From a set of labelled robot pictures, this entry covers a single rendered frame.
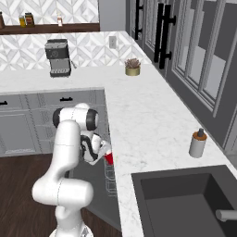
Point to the grey drawer front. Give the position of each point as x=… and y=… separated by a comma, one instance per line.
x=14, y=102
x=46, y=99

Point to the yellow jar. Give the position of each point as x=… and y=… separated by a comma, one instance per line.
x=22, y=21

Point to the grey tap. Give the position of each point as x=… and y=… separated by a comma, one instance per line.
x=227, y=215

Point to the dark grey sink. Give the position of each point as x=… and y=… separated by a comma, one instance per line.
x=185, y=200

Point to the dark grey dishwasher door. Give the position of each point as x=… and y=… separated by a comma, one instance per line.
x=98, y=191

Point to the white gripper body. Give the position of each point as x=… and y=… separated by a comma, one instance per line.
x=105, y=146

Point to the grey cupboard door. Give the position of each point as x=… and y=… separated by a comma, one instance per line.
x=17, y=134
x=44, y=129

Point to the red cup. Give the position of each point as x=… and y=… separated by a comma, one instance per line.
x=109, y=158

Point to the grey wall outlet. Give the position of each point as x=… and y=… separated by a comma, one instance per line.
x=113, y=42

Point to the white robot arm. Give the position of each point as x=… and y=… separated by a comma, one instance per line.
x=64, y=160

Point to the tall grey glass-door cupboards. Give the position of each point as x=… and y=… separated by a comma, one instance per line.
x=197, y=61

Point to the brown bottle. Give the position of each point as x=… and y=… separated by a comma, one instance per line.
x=1, y=21

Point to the grey coffee machine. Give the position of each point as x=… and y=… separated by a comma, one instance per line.
x=58, y=58

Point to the dark wooden shelf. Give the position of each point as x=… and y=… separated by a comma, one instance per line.
x=49, y=28

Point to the grey soap dispenser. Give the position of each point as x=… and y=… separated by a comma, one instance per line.
x=197, y=145

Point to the potted plant in gold pot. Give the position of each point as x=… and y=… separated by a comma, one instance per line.
x=132, y=68

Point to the white bottle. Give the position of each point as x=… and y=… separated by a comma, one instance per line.
x=59, y=20

